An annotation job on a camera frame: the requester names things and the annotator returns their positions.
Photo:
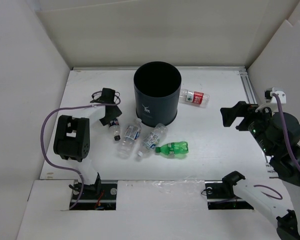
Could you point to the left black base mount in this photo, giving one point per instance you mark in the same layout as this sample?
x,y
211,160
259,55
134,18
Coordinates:
x,y
101,198

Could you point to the green plastic bottle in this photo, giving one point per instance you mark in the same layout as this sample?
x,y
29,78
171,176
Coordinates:
x,y
173,149

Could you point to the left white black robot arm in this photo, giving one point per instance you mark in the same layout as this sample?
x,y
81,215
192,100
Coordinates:
x,y
72,139

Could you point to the dark blue cylindrical bin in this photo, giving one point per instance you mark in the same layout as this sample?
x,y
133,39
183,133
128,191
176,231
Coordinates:
x,y
157,88

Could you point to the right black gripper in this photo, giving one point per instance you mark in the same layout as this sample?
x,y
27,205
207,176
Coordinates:
x,y
242,108

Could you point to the aluminium rail right side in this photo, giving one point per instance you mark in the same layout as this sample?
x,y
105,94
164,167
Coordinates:
x,y
248,88

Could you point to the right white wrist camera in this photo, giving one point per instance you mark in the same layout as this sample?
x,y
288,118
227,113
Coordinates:
x,y
274,95

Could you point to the clear bottle green blue label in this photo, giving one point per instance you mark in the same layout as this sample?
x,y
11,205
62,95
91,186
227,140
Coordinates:
x,y
150,142

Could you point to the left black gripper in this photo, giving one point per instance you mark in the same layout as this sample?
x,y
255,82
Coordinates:
x,y
116,114

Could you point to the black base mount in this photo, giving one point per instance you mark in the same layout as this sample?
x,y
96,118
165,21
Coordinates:
x,y
219,198
101,198

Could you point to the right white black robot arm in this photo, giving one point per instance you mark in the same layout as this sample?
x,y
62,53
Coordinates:
x,y
278,135

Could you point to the clear bottle red label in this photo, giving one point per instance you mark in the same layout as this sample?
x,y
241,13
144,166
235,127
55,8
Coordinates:
x,y
195,98

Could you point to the clear bottle blue Pepsi label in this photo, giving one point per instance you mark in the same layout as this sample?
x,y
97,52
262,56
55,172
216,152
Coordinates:
x,y
115,129

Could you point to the clear bottle orange blue label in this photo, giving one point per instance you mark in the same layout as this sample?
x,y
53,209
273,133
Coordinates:
x,y
130,137

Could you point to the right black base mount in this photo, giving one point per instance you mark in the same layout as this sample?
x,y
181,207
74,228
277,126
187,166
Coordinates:
x,y
219,198

